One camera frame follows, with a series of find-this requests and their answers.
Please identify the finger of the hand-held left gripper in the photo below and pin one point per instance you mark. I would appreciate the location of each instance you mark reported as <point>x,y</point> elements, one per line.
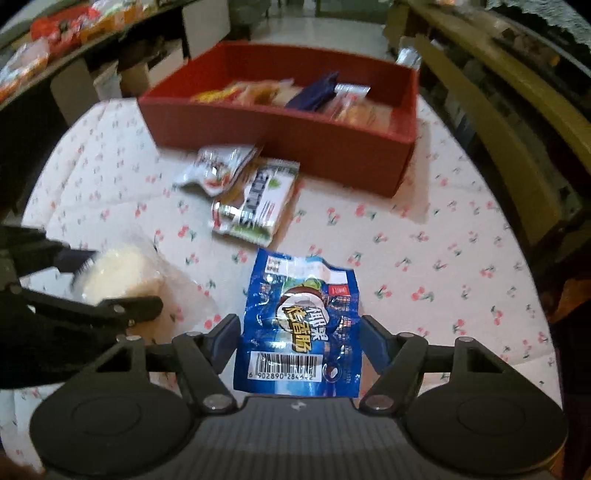
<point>69,258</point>
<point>134,309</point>

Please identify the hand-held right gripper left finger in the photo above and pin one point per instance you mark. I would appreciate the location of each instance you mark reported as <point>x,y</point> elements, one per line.
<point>226,341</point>

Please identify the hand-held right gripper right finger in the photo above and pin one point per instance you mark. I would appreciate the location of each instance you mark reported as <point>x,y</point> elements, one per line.
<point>376,344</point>

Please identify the clear packet with white cake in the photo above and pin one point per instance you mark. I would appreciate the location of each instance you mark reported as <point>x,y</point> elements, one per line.
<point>120,272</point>

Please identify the red cardboard box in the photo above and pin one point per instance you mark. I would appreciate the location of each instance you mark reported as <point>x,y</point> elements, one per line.
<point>286,138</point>

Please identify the gold red snack packet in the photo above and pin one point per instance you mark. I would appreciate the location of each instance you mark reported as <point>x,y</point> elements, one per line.
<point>214,94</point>

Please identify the clear packet with orange crackers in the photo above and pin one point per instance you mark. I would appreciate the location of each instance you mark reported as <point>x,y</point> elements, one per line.
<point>364,113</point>

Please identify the orange bread packet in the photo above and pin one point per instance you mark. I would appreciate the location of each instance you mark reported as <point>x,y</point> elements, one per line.
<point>258,92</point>

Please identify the dark blue snack packet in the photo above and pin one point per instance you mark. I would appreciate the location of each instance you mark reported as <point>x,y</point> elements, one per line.
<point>314,90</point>

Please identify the green white snack packet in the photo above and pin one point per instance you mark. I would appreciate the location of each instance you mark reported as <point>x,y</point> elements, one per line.
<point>263,198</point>

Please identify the small grey snack packet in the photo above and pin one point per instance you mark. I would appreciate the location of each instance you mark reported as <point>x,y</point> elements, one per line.
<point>212,168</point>

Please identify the pile of snack packets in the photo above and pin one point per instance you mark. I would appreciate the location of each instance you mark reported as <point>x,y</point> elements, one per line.
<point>60,32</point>

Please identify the wooden television stand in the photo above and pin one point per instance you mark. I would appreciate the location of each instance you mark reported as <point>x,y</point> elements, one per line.
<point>489,92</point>

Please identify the white plastic bag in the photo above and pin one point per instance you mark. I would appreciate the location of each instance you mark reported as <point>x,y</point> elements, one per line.
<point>408,57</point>

